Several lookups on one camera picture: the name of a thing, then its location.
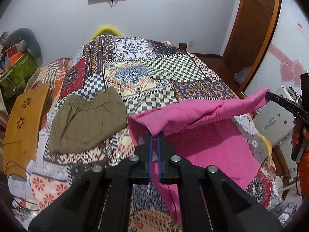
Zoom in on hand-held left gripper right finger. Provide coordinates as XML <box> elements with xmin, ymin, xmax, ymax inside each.
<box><xmin>157</xmin><ymin>132</ymin><xmax>283</xmax><ymax>232</ymax></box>

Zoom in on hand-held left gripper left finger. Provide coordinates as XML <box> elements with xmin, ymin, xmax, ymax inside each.
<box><xmin>28</xmin><ymin>132</ymin><xmax>154</xmax><ymax>232</ymax></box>

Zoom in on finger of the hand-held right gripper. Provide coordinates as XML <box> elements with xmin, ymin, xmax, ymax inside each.
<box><xmin>265</xmin><ymin>92</ymin><xmax>303</xmax><ymax>115</ymax></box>

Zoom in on pink pants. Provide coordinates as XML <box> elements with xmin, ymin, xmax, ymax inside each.
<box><xmin>127</xmin><ymin>87</ymin><xmax>270</xmax><ymax>225</ymax></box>

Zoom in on person's right forearm orange sleeve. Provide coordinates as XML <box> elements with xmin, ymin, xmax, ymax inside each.
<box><xmin>298</xmin><ymin>150</ymin><xmax>309</xmax><ymax>197</ymax></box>

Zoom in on person's right hand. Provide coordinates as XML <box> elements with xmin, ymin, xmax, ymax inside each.
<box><xmin>291</xmin><ymin>118</ymin><xmax>309</xmax><ymax>146</ymax></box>

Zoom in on white cabinet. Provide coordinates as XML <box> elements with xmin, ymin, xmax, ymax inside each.
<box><xmin>253</xmin><ymin>85</ymin><xmax>303</xmax><ymax>148</ymax></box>

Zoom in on pale blue cloth pile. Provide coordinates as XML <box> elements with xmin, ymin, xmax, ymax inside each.
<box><xmin>234</xmin><ymin>66</ymin><xmax>253</xmax><ymax>85</ymax></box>

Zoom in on olive green shorts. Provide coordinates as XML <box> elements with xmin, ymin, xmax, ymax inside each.
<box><xmin>48</xmin><ymin>86</ymin><xmax>128</xmax><ymax>154</ymax></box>

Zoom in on brown wooden door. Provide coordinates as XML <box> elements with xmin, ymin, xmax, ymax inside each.
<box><xmin>222</xmin><ymin>0</ymin><xmax>283</xmax><ymax>97</ymax></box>

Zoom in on patchwork printed bed cover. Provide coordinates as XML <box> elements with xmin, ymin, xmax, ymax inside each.
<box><xmin>8</xmin><ymin>35</ymin><xmax>282</xmax><ymax>232</ymax></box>

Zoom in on small wooden table flower cut-outs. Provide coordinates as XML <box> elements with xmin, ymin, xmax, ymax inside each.
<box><xmin>3</xmin><ymin>84</ymin><xmax>51</xmax><ymax>177</ymax></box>

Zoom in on yellow pillow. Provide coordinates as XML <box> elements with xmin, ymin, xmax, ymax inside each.
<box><xmin>90</xmin><ymin>24</ymin><xmax>125</xmax><ymax>39</ymax></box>

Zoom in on green patterned bag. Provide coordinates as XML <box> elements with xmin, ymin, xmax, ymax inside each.
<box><xmin>0</xmin><ymin>52</ymin><xmax>38</xmax><ymax>100</ymax></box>

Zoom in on grey plush pillow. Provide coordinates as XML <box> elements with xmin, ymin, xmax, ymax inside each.
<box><xmin>8</xmin><ymin>28</ymin><xmax>43</xmax><ymax>57</ymax></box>

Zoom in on orange box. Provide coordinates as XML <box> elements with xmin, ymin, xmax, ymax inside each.
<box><xmin>6</xmin><ymin>46</ymin><xmax>25</xmax><ymax>64</ymax></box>

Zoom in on pile of assorted clutter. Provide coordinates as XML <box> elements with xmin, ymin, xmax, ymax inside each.
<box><xmin>0</xmin><ymin>31</ymin><xmax>27</xmax><ymax>74</ymax></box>

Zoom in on pink heart wall stickers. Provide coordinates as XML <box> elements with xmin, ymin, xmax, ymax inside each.
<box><xmin>269</xmin><ymin>44</ymin><xmax>307</xmax><ymax>83</ymax></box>

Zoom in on thin black cable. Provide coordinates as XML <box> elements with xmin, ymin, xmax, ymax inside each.
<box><xmin>5</xmin><ymin>160</ymin><xmax>35</xmax><ymax>182</ymax></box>

